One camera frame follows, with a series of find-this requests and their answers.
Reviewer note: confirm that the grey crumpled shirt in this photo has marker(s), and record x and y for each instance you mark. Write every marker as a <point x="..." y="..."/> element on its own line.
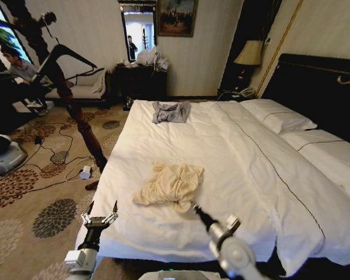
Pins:
<point x="170" y="112"/>

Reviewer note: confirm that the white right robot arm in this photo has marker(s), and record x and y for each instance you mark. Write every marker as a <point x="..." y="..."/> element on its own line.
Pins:
<point x="233" y="251"/>

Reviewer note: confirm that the dark framed wall mirror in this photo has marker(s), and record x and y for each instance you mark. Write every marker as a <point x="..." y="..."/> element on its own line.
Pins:
<point x="140" y="26"/>

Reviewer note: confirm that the small black floor box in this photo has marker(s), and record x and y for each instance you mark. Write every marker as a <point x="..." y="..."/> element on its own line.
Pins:
<point x="128" y="103"/>

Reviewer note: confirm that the white plastic bags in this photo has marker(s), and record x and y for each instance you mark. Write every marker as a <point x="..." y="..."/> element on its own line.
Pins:
<point x="151" y="58"/>

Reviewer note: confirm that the white pillow with dark stripe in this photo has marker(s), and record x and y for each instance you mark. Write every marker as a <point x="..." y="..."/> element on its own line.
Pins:
<point x="277" y="115"/>
<point x="326" y="157"/>

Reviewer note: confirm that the white power strip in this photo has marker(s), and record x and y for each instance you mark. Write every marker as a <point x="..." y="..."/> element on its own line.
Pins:
<point x="85" y="172"/>

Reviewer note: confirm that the white bed duvet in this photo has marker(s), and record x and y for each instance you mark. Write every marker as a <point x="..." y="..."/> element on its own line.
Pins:
<point x="221" y="163"/>

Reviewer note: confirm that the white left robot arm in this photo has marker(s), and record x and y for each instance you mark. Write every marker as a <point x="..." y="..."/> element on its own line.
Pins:
<point x="80" y="259"/>

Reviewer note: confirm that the white chaise sofa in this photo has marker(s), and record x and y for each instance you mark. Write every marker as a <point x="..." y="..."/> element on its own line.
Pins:
<point x="84" y="89"/>

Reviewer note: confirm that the dark wooden dresser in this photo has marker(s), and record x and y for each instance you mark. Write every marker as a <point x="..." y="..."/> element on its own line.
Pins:
<point x="140" y="83"/>

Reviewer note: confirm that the cream garment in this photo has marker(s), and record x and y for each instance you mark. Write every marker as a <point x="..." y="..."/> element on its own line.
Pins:
<point x="170" y="183"/>

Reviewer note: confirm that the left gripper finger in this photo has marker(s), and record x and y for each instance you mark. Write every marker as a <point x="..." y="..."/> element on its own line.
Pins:
<point x="111" y="218"/>
<point x="86" y="218"/>

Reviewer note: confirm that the white robot front shell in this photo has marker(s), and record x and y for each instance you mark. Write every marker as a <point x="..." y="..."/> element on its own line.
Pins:
<point x="172" y="274"/>

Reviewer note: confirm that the dark headboard with gold ornament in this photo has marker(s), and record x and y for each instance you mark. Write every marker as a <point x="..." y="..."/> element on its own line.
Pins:
<point x="318" y="87"/>

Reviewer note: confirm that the dark nightstand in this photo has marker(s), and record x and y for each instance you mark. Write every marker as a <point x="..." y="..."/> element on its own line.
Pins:
<point x="230" y="94"/>

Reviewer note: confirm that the framed dark painting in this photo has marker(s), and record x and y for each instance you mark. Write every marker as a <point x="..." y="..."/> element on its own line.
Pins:
<point x="176" y="17"/>

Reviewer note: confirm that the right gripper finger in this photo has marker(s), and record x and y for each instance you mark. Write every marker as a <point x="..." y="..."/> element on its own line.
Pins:
<point x="193" y="204"/>
<point x="199" y="209"/>

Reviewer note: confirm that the person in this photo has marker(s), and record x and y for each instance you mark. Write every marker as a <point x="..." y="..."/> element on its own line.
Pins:
<point x="132" y="48"/>
<point x="20" y="70"/>

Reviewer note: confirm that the grey white robot base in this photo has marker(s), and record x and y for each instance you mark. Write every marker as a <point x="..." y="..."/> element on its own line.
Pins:
<point x="3" y="157"/>

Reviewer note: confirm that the table lamp with beige shade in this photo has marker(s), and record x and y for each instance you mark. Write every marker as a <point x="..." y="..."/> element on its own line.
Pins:
<point x="249" y="55"/>

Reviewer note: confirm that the white desk telephone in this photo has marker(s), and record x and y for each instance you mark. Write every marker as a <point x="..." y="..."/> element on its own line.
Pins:
<point x="246" y="92"/>

